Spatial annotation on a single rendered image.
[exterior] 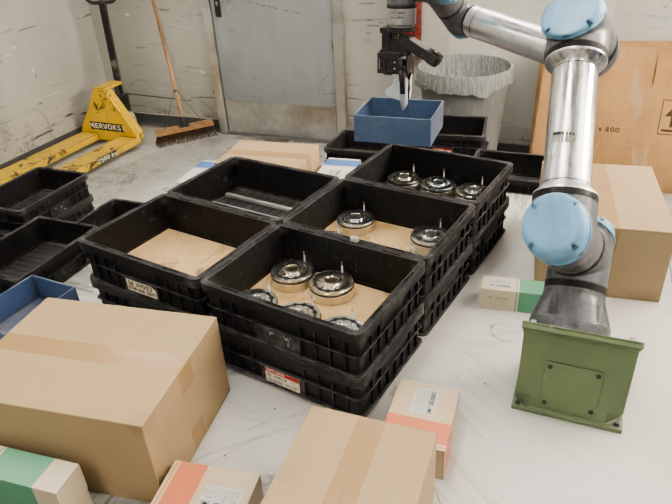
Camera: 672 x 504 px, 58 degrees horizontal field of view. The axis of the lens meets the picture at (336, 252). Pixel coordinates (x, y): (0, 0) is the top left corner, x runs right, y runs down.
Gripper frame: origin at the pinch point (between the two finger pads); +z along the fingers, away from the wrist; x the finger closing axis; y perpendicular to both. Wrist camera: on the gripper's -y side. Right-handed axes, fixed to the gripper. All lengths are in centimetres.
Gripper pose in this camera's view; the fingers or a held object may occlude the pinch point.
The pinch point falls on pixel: (406, 105)
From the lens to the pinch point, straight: 169.8
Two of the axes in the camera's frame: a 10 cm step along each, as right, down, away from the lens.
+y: -9.2, -1.6, 3.5
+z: 0.2, 8.9, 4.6
